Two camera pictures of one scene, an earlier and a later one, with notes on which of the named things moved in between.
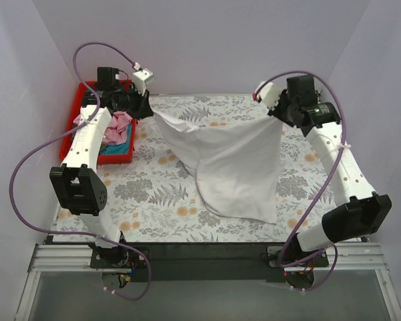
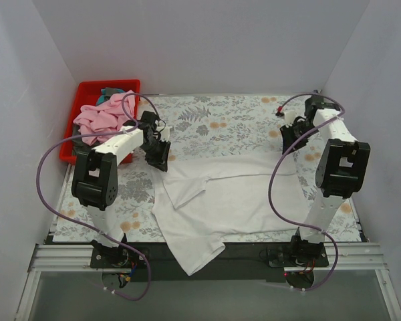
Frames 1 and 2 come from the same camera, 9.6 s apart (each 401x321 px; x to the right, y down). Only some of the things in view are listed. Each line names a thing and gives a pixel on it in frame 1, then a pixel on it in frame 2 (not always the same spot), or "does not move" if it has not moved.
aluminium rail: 75,258 does not move
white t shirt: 238,166 -> 199,203
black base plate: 198,262 does not move
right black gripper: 277,108 -> 291,136
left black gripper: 141,105 -> 159,153
